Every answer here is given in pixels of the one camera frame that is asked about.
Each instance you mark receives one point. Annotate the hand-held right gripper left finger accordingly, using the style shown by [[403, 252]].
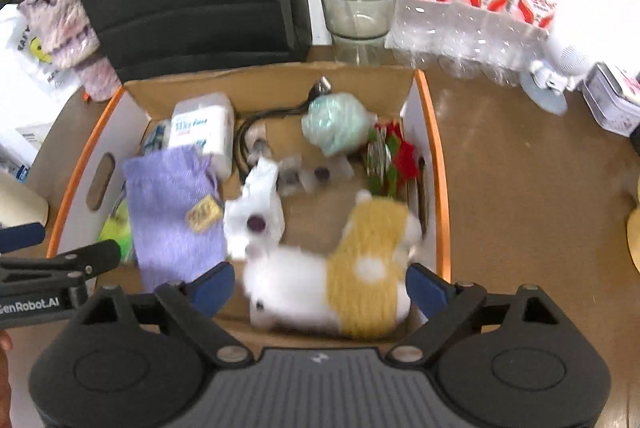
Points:
[[215, 285]]

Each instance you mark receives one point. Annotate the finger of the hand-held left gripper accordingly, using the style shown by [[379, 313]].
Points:
[[95, 255], [22, 238]]

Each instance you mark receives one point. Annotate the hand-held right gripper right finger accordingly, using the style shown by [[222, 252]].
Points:
[[427, 288]]

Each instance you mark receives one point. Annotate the green tissue pack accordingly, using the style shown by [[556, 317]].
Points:
[[117, 228]]

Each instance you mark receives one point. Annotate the white and yellow plush toy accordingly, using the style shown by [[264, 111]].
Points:
[[360, 268]]

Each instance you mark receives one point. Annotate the purple cloth pouch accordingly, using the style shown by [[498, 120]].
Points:
[[170, 218]]

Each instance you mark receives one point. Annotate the white tissue paper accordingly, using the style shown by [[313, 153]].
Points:
[[260, 203]]

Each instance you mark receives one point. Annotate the red artificial rose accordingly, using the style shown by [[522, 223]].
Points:
[[405, 160]]

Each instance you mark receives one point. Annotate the red cardboard box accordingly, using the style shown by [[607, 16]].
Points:
[[320, 208]]

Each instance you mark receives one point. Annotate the small clear bead packet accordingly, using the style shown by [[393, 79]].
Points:
[[327, 172], [290, 175]]

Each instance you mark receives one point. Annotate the iridescent plastic bag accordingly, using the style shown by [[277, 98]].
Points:
[[335, 122]]

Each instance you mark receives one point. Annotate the wooden desktop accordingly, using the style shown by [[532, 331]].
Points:
[[525, 208]]

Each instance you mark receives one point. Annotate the cream thermos bottle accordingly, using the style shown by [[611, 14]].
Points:
[[20, 203]]

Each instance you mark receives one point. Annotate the white paper package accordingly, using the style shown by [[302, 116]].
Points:
[[22, 150]]

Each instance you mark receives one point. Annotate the clear smiley plastic bag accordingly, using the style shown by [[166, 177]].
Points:
[[25, 52]]

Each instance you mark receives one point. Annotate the purple textured vase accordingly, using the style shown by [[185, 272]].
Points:
[[70, 27]]

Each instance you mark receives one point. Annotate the yellow mug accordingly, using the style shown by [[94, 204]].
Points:
[[635, 228]]

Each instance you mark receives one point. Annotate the glass cup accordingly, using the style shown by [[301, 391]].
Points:
[[357, 32]]

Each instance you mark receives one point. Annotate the white tin box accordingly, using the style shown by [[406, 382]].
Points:
[[617, 100]]

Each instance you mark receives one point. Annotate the white robot figurine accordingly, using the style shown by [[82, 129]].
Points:
[[565, 57]]

